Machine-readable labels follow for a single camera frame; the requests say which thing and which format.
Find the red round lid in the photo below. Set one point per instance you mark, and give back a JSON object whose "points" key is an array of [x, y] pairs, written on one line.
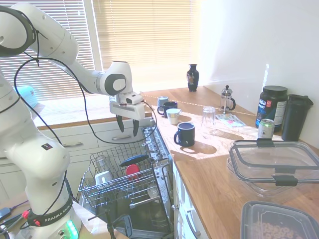
{"points": [[132, 171]]}

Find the white counter cabinet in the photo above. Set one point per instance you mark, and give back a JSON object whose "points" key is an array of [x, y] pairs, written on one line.
{"points": [[184, 199]]}

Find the small clear glass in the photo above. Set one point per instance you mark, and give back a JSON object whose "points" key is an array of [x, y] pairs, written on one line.
{"points": [[153, 192]]}

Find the dark blue painted vase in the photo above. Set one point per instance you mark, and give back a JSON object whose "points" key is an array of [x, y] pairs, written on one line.
{"points": [[193, 77]]}

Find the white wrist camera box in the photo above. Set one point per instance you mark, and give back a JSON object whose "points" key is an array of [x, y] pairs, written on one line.
{"points": [[134, 98]]}

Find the clear drinking glass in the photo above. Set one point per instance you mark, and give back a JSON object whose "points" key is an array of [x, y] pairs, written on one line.
{"points": [[101, 163]]}

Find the black protein powder tub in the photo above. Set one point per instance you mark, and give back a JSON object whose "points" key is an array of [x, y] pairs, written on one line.
{"points": [[270, 107]]}

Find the white plate with label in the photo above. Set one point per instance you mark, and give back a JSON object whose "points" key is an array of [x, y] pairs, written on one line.
{"points": [[103, 178]]}

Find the clear plastic container with lid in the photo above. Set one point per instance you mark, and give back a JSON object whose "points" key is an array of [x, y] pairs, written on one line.
{"points": [[274, 159]]}

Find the silver green drink can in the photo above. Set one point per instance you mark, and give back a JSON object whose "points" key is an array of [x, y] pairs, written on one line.
{"points": [[265, 129]]}

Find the white patterned mug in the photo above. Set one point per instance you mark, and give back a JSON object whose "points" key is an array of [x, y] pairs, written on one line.
{"points": [[173, 117]]}

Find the grey container with cereal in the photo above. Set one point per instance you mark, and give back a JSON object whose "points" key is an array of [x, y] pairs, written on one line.
{"points": [[274, 221]]}

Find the teal baseball cap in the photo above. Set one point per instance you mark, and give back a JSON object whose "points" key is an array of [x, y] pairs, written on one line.
{"points": [[28, 95]]}

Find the grey blue mug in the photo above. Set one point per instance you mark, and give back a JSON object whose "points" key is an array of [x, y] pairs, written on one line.
{"points": [[162, 100]]}

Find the black shaker bottle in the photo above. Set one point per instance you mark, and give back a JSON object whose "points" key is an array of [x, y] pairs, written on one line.
{"points": [[295, 119]]}

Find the navy blue mug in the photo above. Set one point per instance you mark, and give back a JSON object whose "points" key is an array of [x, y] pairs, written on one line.
{"points": [[187, 135], [169, 106]]}

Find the printed paper leaflet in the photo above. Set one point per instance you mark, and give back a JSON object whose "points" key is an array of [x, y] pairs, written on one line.
{"points": [[230, 120]]}

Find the black tripod stand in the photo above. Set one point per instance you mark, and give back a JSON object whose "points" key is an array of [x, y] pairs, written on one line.
{"points": [[119, 225]]}

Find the narrow window blind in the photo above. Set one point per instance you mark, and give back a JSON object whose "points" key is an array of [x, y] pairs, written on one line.
{"points": [[74, 22]]}

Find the wide window blind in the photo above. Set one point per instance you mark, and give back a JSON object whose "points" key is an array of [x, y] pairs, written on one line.
{"points": [[147, 37]]}

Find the glass French press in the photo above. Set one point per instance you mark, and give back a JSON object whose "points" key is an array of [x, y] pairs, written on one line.
{"points": [[226, 100]]}

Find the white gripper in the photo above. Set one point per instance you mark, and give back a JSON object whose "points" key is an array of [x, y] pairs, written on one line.
{"points": [[124, 110]]}

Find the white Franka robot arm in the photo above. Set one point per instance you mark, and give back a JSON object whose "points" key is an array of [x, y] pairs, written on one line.
{"points": [[49, 42]]}

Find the white drawer cabinet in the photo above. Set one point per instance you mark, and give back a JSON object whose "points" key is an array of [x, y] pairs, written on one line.
{"points": [[82, 156]]}

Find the clear ribbed tumbler glass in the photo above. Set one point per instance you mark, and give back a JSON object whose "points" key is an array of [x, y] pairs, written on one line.
{"points": [[208, 118]]}

